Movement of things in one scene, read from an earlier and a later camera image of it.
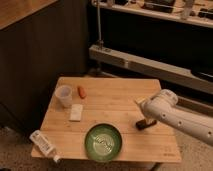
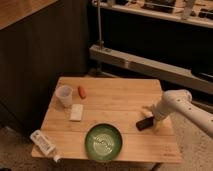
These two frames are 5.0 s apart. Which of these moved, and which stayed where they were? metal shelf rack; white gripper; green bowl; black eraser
Moved: white gripper
Stayed: green bowl; metal shelf rack; black eraser
